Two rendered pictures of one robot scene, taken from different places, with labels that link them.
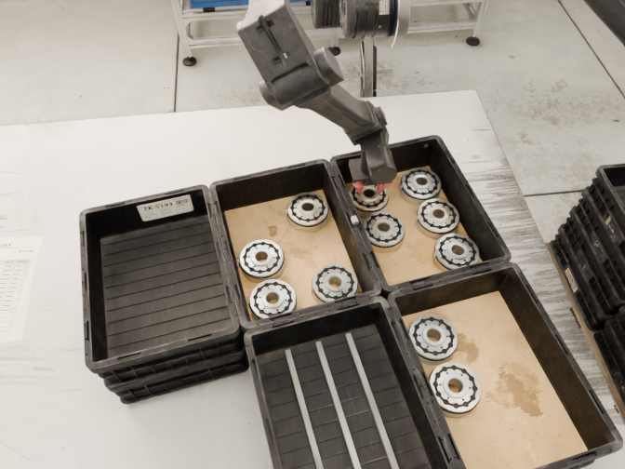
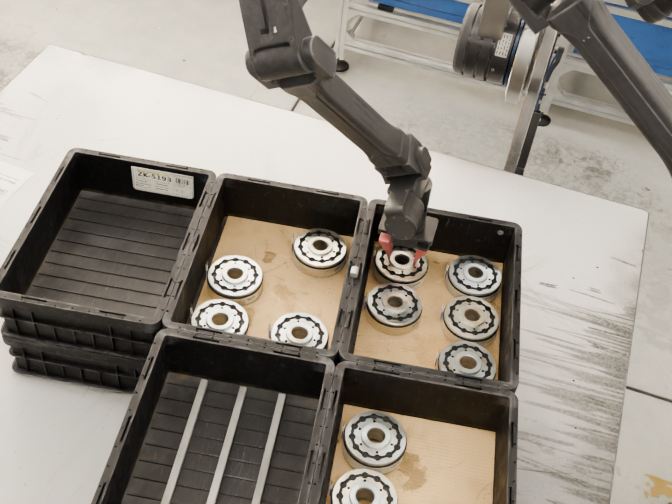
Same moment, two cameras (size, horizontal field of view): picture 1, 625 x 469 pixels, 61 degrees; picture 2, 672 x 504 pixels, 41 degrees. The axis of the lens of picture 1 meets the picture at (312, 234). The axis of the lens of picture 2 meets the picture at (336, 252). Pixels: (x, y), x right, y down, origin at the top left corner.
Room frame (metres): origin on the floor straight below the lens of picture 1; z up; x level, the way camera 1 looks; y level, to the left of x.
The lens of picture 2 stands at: (-0.34, -0.44, 2.12)
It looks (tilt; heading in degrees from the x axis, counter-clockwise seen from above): 46 degrees down; 20
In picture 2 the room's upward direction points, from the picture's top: 7 degrees clockwise
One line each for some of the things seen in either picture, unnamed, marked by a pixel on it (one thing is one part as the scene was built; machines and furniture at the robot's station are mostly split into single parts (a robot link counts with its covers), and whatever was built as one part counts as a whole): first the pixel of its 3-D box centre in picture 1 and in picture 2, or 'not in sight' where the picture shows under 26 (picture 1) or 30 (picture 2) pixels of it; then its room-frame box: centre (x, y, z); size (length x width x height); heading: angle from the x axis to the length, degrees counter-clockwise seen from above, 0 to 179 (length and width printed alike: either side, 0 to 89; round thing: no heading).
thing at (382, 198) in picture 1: (368, 194); (401, 261); (0.84, -0.14, 0.86); 0.10 x 0.10 x 0.01
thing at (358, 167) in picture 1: (372, 161); (410, 216); (0.84, -0.14, 0.98); 0.10 x 0.07 x 0.07; 99
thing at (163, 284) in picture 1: (160, 280); (114, 251); (0.59, 0.34, 0.87); 0.40 x 0.30 x 0.11; 16
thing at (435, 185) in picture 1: (420, 182); (474, 274); (0.88, -0.28, 0.86); 0.10 x 0.10 x 0.01
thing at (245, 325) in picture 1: (289, 236); (272, 261); (0.67, 0.05, 0.92); 0.40 x 0.30 x 0.02; 16
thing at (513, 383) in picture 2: (414, 207); (436, 289); (0.76, -0.24, 0.92); 0.40 x 0.30 x 0.02; 16
